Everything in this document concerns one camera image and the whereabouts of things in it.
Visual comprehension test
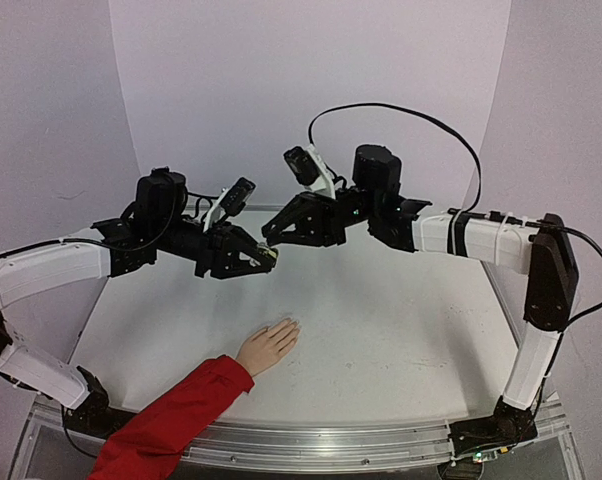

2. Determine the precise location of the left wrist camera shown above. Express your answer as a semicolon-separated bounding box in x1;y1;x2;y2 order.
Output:
202;177;256;232

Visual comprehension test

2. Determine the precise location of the aluminium table edge rail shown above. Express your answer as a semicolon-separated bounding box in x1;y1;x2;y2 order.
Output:
8;400;585;479

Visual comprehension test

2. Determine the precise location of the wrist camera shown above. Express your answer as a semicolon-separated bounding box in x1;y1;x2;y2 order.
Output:
283;145;336;199
202;177;256;232

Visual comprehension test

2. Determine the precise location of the yellow nail polish bottle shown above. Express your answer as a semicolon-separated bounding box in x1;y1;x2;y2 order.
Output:
253;242;279;268

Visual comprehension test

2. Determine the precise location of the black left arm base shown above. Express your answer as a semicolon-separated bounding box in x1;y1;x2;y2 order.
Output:
63;366;134;439

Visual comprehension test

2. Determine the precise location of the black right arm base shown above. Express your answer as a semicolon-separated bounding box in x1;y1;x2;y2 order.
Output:
448;398;537;458

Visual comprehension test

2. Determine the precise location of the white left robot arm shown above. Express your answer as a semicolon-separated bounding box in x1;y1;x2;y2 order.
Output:
0;167;277;411

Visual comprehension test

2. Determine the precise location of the red sleeved forearm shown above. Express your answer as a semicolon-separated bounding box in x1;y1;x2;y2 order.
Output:
89;355;254;479

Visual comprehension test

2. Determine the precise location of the mannequin hand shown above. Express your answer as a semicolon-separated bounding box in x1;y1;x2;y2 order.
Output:
235;318;300;377

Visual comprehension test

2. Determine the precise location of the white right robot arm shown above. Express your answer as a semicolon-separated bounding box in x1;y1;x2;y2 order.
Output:
262;145;579;410

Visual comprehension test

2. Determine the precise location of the black right camera cable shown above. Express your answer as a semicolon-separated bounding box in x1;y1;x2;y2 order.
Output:
308;102;602;326

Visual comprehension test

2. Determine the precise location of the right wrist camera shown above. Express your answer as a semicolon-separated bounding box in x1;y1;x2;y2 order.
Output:
283;145;336;199

